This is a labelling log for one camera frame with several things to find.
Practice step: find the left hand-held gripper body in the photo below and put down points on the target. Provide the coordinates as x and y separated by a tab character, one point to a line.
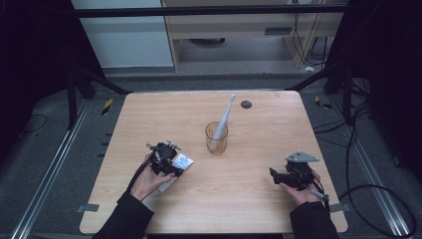
164	156

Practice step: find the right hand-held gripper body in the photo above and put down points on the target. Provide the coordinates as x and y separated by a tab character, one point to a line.
300	174

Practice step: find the white toothpaste tube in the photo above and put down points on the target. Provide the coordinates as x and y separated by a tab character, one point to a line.
184	162

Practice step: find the clear amber cup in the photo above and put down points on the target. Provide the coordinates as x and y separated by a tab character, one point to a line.
209	141

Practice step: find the white electric toothbrush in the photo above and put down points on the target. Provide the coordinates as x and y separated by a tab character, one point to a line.
225	116

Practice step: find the person's right hand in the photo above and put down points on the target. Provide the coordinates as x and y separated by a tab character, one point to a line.
307	195

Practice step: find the person's left hand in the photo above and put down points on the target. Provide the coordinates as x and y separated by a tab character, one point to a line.
147	184

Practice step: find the grey tape piece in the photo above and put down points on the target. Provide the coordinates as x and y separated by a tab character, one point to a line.
341	207
88	207

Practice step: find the yellow black tape strip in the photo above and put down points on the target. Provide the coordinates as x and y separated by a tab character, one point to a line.
106	106
322	103

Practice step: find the grey round table grommet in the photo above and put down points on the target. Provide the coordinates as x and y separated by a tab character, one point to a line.
246	104

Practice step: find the black metal stand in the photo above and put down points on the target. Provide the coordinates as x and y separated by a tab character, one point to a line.
71	99
347	96

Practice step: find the small white floor object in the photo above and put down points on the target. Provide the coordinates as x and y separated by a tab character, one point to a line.
309	69

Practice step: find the white cabinet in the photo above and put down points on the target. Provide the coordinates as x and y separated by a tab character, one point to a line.
126	40

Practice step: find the black curtain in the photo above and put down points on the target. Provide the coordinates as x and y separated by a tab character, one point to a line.
388	66
33	49

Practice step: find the light wooden desk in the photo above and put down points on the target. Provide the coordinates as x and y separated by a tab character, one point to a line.
232	28

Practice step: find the aluminium rail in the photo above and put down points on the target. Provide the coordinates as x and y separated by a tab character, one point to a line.
49	172
373	169

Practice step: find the black horizontal frame bar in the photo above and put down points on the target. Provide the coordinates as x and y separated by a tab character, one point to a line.
199	11

